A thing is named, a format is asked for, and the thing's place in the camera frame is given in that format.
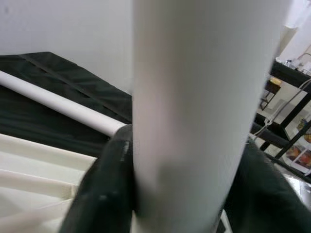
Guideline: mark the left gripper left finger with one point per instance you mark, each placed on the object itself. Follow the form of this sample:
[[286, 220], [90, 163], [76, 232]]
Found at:
[[102, 189]]

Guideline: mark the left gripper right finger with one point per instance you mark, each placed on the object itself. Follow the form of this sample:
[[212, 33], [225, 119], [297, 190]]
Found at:
[[264, 194]]

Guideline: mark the white plastic table top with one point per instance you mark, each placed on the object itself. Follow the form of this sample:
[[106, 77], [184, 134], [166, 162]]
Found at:
[[36, 174]]

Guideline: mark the white plastic table leg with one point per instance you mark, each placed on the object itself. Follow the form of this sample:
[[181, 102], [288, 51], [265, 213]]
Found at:
[[199, 97], [60, 102]]

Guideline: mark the colourful printed pictures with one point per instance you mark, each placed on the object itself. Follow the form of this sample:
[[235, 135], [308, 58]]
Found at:
[[301, 150]]

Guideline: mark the black table cloth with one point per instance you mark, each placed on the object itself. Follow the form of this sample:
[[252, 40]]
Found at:
[[60, 72]]

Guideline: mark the silver clutter items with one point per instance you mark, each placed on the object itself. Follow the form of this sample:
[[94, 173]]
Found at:
[[295, 64]]

